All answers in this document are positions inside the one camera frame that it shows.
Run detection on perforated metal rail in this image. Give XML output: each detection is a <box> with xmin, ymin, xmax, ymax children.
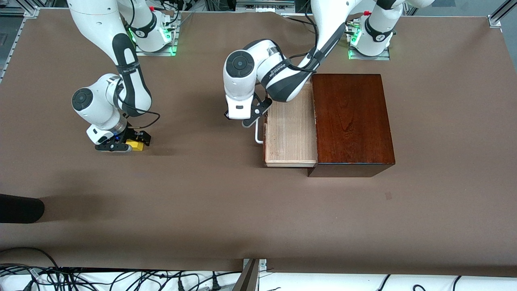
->
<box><xmin>0</xmin><ymin>7</ymin><xmax>40</xmax><ymax>83</ymax></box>

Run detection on aluminium profile bar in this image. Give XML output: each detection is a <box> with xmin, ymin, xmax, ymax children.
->
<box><xmin>492</xmin><ymin>0</ymin><xmax>517</xmax><ymax>21</ymax></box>

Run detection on brown paper table cover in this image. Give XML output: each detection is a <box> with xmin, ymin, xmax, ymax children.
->
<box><xmin>0</xmin><ymin>7</ymin><xmax>517</xmax><ymax>278</ymax></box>

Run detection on light wood drawer white handle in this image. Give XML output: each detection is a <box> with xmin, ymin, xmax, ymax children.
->
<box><xmin>255</xmin><ymin>83</ymin><xmax>318</xmax><ymax>168</ymax></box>

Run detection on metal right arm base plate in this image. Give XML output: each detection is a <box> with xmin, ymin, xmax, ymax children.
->
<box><xmin>135</xmin><ymin>11</ymin><xmax>179</xmax><ymax>57</ymax></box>

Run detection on dark metal strut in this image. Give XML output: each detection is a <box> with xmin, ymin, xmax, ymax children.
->
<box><xmin>232</xmin><ymin>259</ymin><xmax>260</xmax><ymax>291</ymax></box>

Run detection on dark brown wooden cabinet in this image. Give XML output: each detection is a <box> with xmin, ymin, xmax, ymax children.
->
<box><xmin>308</xmin><ymin>74</ymin><xmax>396</xmax><ymax>177</ymax></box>

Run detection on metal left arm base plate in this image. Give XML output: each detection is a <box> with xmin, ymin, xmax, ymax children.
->
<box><xmin>348</xmin><ymin>20</ymin><xmax>391</xmax><ymax>61</ymax></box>

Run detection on black arched cable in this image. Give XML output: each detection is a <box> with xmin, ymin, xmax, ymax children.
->
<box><xmin>0</xmin><ymin>247</ymin><xmax>60</xmax><ymax>269</ymax></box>

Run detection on black ribbed cylinder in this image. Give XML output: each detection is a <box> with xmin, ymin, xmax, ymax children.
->
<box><xmin>0</xmin><ymin>194</ymin><xmax>45</xmax><ymax>224</ymax></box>

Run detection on black base connector cables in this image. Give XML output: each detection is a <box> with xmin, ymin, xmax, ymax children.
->
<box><xmin>160</xmin><ymin>0</ymin><xmax>190</xmax><ymax>29</ymax></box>

